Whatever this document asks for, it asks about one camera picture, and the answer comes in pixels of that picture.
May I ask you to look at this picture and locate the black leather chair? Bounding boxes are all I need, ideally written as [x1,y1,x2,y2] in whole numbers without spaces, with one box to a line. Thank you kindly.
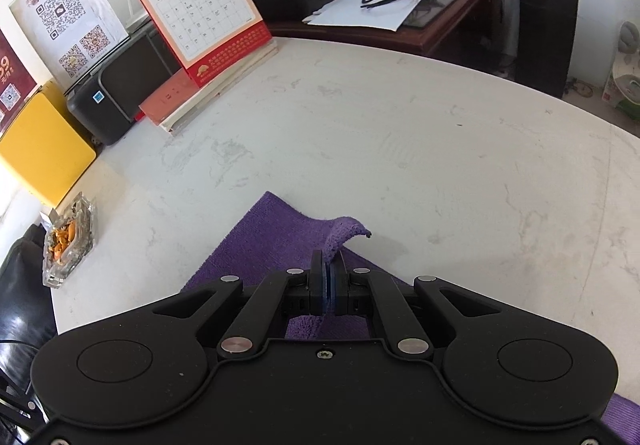
[1,225,56,395]

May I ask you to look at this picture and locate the red notebook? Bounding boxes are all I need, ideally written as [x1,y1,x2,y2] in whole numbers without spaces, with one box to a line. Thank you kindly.
[138,36,280,136]

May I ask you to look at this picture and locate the black water dispenser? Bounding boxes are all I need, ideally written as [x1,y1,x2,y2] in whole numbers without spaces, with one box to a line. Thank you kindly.
[515,0,579,98]

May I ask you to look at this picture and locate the glass ashtray with peels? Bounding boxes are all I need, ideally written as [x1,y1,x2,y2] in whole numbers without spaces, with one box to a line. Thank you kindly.
[42,193,96,289]

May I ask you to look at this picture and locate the dark wooden desk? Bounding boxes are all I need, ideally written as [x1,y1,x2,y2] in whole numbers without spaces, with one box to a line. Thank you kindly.
[269,0,503,72]

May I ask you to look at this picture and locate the white paper sheet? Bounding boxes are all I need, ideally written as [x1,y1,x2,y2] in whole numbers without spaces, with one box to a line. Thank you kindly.
[303,0,421,31]

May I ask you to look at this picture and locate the QR code sign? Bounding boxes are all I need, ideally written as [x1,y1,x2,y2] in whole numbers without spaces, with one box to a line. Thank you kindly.
[10,0,128,91]

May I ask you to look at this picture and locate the yellow box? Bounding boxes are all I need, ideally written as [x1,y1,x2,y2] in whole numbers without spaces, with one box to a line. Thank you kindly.
[1,80,96,208]

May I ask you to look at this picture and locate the purple towel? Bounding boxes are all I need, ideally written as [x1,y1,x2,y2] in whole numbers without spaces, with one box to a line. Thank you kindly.
[181,192,639,444]

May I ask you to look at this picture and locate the red desk calendar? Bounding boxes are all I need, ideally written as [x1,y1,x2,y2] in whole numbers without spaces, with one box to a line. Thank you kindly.
[140,0,272,87]

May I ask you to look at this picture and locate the black printer near wall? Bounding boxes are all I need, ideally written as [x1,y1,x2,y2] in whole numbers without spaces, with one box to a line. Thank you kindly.
[66,20,181,146]

